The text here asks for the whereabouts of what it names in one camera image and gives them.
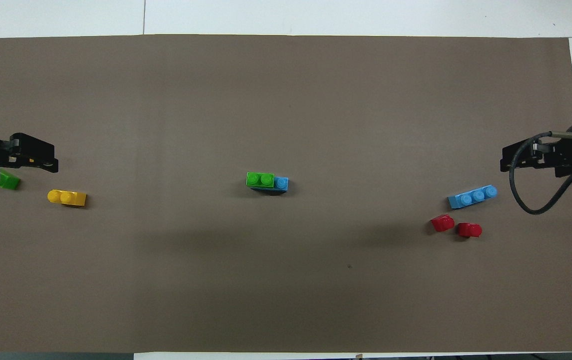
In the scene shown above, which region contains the blue three-stud toy brick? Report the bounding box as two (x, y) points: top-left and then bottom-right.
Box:
(256, 176), (290, 195)
(448, 185), (499, 210)

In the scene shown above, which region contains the green two-stud toy brick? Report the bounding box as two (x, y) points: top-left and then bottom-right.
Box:
(245, 171), (276, 189)
(0, 170), (21, 191)

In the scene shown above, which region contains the yellow two-stud toy brick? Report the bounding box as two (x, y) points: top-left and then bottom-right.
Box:
(47, 189), (87, 207)

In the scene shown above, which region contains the red one-stud toy brick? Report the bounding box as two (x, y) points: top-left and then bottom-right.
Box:
(458, 222), (483, 239)
(431, 214), (455, 233)

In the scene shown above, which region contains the brown table mat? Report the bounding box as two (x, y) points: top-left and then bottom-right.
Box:
(0, 34), (572, 354)

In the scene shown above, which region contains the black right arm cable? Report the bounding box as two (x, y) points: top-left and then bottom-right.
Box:
(509, 131), (572, 216)

